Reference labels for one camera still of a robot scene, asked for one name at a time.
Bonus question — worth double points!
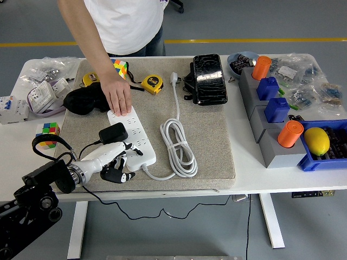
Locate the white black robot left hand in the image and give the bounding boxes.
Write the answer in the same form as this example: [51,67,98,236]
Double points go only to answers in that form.
[77,140,144,184]

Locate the person's right hand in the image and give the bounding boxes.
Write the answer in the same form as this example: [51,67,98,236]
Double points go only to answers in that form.
[101,78,133,117]

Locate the black adapter cord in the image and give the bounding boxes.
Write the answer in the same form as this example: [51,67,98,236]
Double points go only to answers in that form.
[78,139,231,219]

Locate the black plug adapter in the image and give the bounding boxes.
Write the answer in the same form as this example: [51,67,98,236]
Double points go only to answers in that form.
[98,122,129,144]

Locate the white power strip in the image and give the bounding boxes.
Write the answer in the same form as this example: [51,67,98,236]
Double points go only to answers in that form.
[107,105,157,172]

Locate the large colourful puzzle cube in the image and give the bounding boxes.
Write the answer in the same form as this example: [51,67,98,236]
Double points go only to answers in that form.
[112,58,128,80]

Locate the small yellow tape measure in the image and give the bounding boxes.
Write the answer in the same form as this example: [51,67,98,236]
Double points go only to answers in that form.
[82,72,102,87]

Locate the yellow tape measure black label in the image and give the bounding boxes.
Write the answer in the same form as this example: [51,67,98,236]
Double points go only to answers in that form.
[140,75,164,95]

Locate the black cloth pouch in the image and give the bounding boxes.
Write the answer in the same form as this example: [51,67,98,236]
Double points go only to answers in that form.
[63,82,112,116]

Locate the small colourful puzzle cube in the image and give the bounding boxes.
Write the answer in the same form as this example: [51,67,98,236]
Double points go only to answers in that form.
[35,122,61,150]

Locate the purple tray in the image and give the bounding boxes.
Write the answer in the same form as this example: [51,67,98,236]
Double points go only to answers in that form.
[27,80,68,118]

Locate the clear bag metal screws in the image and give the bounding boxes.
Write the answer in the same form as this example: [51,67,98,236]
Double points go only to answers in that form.
[23,56,79,83]

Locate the white table leg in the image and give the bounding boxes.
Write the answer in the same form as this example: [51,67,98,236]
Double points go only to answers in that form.
[67,200,89,259]
[259,193,286,249]

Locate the glossy black case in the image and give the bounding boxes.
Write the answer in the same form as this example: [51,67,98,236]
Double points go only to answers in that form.
[192,53,228,106]

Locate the grey-brown mat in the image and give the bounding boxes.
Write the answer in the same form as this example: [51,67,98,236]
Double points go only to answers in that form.
[47,56,236,193]

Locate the white circuit breaker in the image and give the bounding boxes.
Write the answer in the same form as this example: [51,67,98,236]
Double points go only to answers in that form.
[0,95,30,125]

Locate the blue bowl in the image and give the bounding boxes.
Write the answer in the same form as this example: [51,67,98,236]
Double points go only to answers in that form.
[227,51,260,80]

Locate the black capacitor pile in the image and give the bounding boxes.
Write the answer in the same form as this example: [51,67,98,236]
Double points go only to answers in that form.
[232,54,258,76]

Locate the grey peg base block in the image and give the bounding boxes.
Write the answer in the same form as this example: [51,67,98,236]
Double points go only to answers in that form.
[248,104,291,144]
[237,67,272,118]
[259,127,309,169]

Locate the orange cylinder peg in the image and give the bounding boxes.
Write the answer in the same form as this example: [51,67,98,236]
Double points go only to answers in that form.
[277,120,304,149]
[252,55,272,81]

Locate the blue block peg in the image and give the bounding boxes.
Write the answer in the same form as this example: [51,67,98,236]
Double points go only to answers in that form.
[264,97,291,123]
[256,76,280,101]

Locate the clear bag white label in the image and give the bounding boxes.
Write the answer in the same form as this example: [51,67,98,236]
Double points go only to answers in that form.
[272,58,303,83]

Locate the clear bag blue resistors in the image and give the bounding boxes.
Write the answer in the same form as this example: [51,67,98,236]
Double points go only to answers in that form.
[287,85,319,111]

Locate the clear bag dark parts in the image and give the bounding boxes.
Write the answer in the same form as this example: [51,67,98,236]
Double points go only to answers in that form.
[298,53,326,85]

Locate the yellow lemon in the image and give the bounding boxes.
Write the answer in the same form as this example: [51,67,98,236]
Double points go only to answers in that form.
[303,127,331,157]

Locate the blue plastic bin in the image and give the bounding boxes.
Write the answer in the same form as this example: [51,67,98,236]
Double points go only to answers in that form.
[297,119,347,172]

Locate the clear bag tan resistors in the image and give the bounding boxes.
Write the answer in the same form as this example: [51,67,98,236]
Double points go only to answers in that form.
[316,81,346,109]

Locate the black table control panel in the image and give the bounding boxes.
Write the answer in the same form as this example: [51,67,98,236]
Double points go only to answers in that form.
[291,190,336,199]

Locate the rows of black components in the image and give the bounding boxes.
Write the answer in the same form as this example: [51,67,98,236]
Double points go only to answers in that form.
[317,127,347,160]

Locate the black tape measure strap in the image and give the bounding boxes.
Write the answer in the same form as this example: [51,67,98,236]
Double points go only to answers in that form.
[126,62,146,93]

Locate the white power strip cord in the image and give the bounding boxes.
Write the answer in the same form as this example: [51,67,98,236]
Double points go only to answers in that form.
[140,71,199,180]

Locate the small white wall socket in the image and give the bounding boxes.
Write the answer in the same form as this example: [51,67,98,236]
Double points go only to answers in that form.
[50,77,73,100]

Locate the black buckled strap bag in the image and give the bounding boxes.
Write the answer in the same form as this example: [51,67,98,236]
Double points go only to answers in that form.
[183,62,197,101]

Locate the metal bracket under table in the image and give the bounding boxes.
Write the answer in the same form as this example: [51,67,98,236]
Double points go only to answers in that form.
[232,194,254,203]

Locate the black hanging cable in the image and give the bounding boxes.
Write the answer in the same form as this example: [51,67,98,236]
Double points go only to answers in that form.
[245,194,253,260]

